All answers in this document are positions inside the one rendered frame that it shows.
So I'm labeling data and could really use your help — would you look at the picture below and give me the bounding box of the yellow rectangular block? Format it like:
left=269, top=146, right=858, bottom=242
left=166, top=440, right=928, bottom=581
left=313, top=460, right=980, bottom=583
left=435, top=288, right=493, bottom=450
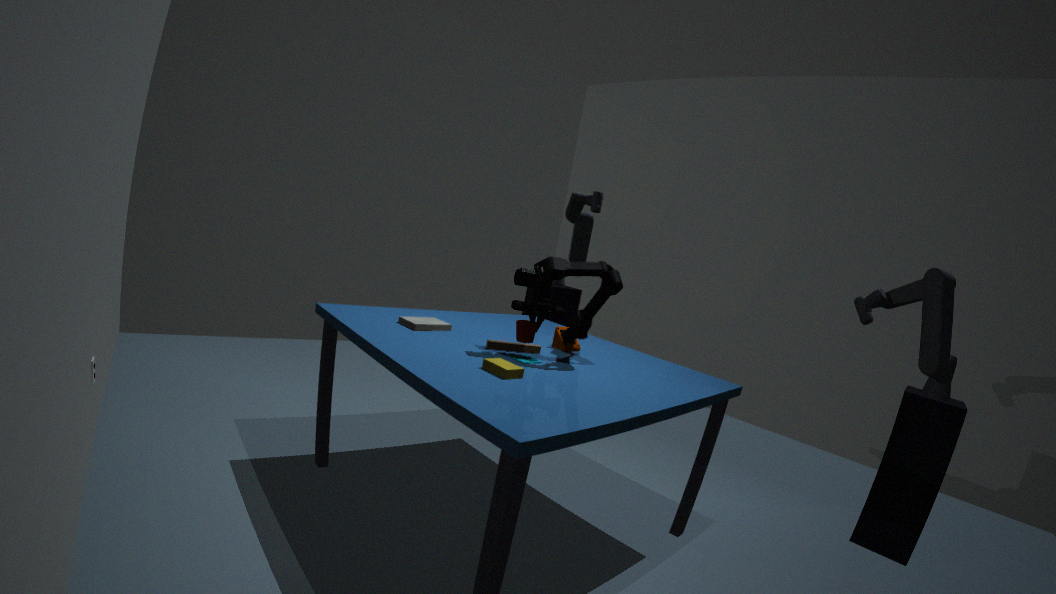
left=482, top=358, right=524, bottom=380

